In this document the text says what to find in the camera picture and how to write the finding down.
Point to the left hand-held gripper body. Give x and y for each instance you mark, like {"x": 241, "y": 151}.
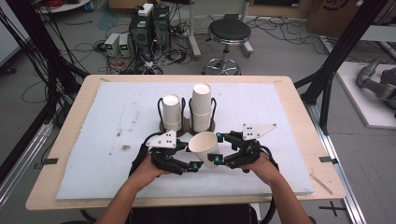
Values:
{"x": 165, "y": 140}

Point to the tall stack of white cups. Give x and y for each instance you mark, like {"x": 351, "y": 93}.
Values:
{"x": 201, "y": 105}

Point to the short stack of white cups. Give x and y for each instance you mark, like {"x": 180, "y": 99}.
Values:
{"x": 172, "y": 113}

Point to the white round table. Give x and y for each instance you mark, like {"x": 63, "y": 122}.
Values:
{"x": 68, "y": 6}

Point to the black computer tower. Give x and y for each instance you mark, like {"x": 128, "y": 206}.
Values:
{"x": 162, "y": 25}
{"x": 141, "y": 34}

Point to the white box on computer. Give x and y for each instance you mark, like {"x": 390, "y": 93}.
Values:
{"x": 145, "y": 10}

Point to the white floor board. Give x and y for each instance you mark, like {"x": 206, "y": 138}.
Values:
{"x": 367, "y": 112}

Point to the white desk leg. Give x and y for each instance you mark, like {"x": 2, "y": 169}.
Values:
{"x": 247, "y": 37}
{"x": 193, "y": 34}

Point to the person's right hand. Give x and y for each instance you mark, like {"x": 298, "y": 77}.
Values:
{"x": 264, "y": 171}

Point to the black tape piece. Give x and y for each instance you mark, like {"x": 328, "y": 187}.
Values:
{"x": 49, "y": 161}
{"x": 327, "y": 160}

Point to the person's dark clothing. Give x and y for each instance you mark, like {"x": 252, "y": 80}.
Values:
{"x": 193, "y": 214}

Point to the grey bench power supply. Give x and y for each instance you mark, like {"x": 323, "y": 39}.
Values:
{"x": 124, "y": 45}
{"x": 112, "y": 43}

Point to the cardboard box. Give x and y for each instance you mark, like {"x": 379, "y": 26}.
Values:
{"x": 336, "y": 15}

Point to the wooden table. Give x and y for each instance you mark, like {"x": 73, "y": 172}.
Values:
{"x": 74, "y": 130}

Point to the aluminium floor rail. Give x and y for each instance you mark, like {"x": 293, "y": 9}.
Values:
{"x": 339, "y": 174}
{"x": 21, "y": 161}

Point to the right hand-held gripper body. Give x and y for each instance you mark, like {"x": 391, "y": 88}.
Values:
{"x": 249, "y": 152}

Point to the single white paper cup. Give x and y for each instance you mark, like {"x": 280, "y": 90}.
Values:
{"x": 204, "y": 146}

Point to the black round stool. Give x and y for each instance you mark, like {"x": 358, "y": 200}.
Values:
{"x": 229, "y": 31}

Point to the person's left hand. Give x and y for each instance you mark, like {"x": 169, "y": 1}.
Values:
{"x": 149, "y": 172}

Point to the white foam mat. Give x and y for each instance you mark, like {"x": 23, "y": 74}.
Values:
{"x": 109, "y": 174}

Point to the thin wooden strip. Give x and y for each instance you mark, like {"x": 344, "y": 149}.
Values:
{"x": 322, "y": 184}

